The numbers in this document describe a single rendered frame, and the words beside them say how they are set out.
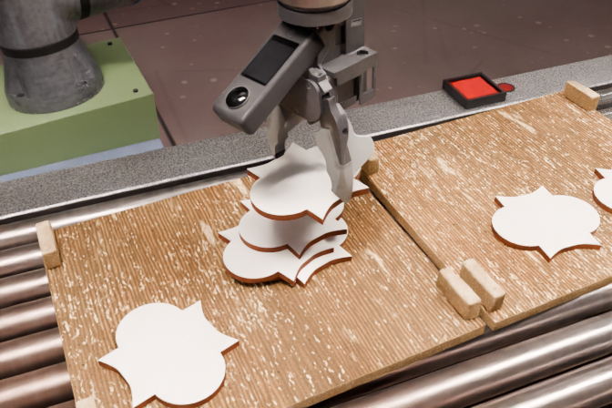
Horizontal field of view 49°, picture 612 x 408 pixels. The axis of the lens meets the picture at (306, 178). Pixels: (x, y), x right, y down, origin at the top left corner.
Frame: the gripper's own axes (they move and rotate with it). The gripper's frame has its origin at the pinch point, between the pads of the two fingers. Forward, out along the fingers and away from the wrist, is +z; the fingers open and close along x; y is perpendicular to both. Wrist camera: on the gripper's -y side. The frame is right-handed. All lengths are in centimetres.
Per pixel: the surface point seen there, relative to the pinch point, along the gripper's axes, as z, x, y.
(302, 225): 7.7, 1.2, 0.2
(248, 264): 8.4, 1.3, -8.1
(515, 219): 10.5, -14.5, 21.4
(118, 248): 9.7, 15.6, -16.5
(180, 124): 101, 163, 78
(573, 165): 11.7, -13.0, 38.3
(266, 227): 7.5, 3.9, -3.1
